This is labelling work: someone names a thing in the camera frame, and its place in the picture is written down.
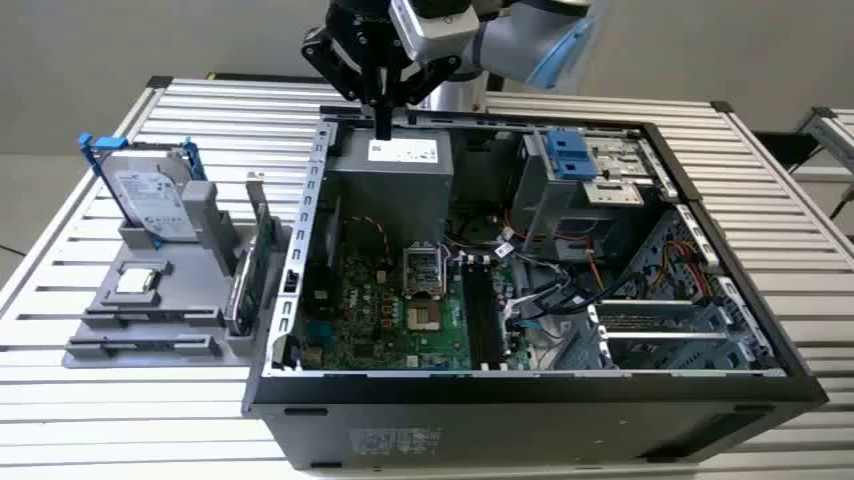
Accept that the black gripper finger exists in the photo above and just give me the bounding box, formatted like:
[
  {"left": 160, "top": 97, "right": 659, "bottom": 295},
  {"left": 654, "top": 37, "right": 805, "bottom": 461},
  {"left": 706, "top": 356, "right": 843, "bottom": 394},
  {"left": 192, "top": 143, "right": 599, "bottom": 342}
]
[
  {"left": 299, "top": 29, "right": 386, "bottom": 141},
  {"left": 383, "top": 56, "right": 463, "bottom": 141}
]

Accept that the black RAM stick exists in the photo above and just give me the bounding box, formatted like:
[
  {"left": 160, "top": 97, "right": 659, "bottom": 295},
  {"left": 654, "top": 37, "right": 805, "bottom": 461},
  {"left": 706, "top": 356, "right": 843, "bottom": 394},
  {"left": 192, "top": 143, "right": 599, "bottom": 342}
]
[
  {"left": 68, "top": 338, "right": 214, "bottom": 351},
  {"left": 83, "top": 308, "right": 222, "bottom": 324}
]

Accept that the black RAM slot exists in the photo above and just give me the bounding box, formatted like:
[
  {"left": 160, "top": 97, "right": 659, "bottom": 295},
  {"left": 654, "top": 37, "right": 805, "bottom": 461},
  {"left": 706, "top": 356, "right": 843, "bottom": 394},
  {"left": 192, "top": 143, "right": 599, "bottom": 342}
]
[
  {"left": 475, "top": 255, "right": 507, "bottom": 371},
  {"left": 462, "top": 255, "right": 490, "bottom": 371}
]

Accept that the grey power supply unit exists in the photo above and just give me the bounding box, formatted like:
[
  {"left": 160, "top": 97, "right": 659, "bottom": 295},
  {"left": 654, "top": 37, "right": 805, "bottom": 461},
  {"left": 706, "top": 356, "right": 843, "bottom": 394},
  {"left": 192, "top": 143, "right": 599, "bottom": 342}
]
[{"left": 324, "top": 127, "right": 456, "bottom": 246}]

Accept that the blue plastic drive latch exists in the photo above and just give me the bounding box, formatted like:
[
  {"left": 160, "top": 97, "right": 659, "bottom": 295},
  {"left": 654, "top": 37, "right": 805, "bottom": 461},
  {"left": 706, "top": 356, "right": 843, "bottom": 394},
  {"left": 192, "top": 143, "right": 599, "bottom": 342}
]
[{"left": 545, "top": 130, "right": 595, "bottom": 180}]

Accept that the grey metal disk bay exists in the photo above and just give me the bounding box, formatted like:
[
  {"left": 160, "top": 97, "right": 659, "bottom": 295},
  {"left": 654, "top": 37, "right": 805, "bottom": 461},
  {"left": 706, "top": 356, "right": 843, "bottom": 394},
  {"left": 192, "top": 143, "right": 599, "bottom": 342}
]
[{"left": 511, "top": 127, "right": 662, "bottom": 256}]

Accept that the metal socket cover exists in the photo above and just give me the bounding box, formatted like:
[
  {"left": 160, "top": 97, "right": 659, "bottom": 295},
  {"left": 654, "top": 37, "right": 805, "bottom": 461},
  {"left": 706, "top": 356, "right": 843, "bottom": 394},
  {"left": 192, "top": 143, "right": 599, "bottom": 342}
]
[{"left": 402, "top": 242, "right": 448, "bottom": 298}]

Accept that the hard disk in blue carrier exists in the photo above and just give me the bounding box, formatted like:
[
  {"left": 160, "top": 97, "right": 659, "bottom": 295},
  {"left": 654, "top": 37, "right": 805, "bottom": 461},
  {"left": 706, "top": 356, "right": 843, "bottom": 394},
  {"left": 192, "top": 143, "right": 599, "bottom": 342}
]
[{"left": 76, "top": 132, "right": 206, "bottom": 249}]

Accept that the green graphics card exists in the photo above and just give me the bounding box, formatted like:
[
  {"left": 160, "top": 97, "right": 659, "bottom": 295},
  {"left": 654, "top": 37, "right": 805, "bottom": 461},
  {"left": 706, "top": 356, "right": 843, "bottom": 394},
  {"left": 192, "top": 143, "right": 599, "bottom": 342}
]
[{"left": 223, "top": 169, "right": 286, "bottom": 337}]

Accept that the green motherboard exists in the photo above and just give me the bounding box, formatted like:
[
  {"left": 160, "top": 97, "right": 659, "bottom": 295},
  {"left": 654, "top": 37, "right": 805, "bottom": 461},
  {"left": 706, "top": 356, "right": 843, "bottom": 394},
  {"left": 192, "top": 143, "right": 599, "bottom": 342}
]
[{"left": 299, "top": 207, "right": 535, "bottom": 371}]

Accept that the CPU socket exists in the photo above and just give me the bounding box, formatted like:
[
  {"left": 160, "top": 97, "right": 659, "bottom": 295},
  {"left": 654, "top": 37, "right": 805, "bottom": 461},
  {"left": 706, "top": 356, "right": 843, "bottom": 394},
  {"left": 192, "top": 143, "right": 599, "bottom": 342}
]
[{"left": 404, "top": 297, "right": 451, "bottom": 335}]

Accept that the grey parts rack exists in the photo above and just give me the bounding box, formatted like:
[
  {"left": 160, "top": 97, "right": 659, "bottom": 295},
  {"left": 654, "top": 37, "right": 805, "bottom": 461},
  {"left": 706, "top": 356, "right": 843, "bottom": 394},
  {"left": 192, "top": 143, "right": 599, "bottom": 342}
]
[{"left": 60, "top": 179, "right": 295, "bottom": 370}]

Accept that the silver CPU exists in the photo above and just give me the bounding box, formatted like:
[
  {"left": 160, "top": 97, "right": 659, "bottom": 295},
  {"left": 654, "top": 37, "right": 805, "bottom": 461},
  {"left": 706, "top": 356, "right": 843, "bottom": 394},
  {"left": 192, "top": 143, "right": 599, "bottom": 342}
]
[{"left": 114, "top": 267, "right": 162, "bottom": 294}]

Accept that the aluminium slat side table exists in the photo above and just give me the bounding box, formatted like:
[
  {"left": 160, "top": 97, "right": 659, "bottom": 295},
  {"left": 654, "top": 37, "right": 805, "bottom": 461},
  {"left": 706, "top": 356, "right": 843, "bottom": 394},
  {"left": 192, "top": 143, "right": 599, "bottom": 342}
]
[{"left": 790, "top": 105, "right": 854, "bottom": 184}]

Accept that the black PC case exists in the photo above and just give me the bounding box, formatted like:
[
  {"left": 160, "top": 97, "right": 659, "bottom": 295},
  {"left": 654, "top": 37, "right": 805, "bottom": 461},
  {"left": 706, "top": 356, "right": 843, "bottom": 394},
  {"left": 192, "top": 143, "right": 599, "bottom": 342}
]
[{"left": 240, "top": 103, "right": 831, "bottom": 471}]

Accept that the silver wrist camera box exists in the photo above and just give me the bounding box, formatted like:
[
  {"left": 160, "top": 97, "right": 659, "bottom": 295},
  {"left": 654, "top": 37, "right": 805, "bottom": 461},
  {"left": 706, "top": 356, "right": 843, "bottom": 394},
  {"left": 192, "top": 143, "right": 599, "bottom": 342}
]
[{"left": 388, "top": 0, "right": 480, "bottom": 64}]

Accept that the twisted fan wire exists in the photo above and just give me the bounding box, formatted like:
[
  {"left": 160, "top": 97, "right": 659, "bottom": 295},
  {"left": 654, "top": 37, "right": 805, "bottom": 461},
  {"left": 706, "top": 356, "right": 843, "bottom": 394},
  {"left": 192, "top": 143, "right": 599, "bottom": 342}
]
[{"left": 340, "top": 214, "right": 396, "bottom": 266}]

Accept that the black cable bundle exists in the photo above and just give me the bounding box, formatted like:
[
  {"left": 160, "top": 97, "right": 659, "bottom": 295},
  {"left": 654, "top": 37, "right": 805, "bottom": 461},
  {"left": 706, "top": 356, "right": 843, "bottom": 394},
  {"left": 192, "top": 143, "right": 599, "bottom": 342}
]
[{"left": 517, "top": 269, "right": 646, "bottom": 324}]

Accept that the silver expansion slot bracket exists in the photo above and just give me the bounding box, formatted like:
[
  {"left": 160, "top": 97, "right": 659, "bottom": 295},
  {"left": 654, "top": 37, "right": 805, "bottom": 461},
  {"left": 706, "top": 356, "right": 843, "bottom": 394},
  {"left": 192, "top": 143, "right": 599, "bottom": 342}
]
[
  {"left": 598, "top": 327, "right": 733, "bottom": 347},
  {"left": 590, "top": 298, "right": 702, "bottom": 321}
]

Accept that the orange red wire bundle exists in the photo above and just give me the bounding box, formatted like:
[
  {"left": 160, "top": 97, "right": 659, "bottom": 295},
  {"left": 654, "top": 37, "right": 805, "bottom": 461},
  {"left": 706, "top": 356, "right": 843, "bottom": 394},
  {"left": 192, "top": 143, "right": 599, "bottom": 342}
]
[{"left": 650, "top": 239, "right": 713, "bottom": 307}]

